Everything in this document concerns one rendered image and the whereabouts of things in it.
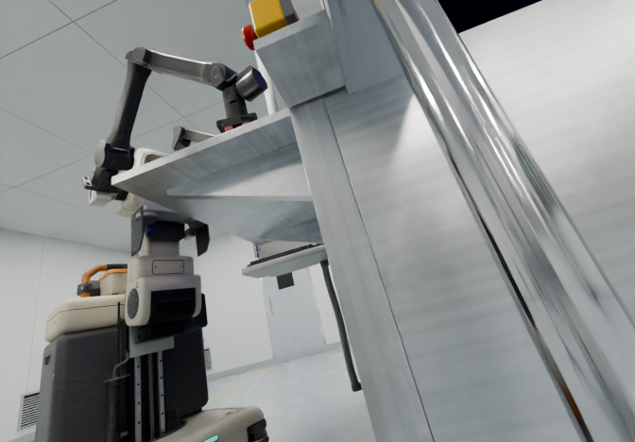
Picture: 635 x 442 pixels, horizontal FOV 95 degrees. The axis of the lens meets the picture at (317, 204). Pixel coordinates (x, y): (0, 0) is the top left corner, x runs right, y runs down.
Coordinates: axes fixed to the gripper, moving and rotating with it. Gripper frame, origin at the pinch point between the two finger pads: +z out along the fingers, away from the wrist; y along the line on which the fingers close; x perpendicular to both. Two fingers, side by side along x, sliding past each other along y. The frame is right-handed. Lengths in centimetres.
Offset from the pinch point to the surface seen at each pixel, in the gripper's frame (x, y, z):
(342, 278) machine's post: -20.5, 12.4, 37.7
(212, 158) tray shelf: -10.6, -5.4, 6.5
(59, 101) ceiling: 152, -177, -206
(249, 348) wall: 595, -140, 51
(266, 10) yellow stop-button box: -29.6, 11.8, -6.2
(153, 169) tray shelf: -10.9, -17.0, 6.3
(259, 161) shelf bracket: -7.8, 3.6, 8.2
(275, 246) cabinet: 88, -5, 1
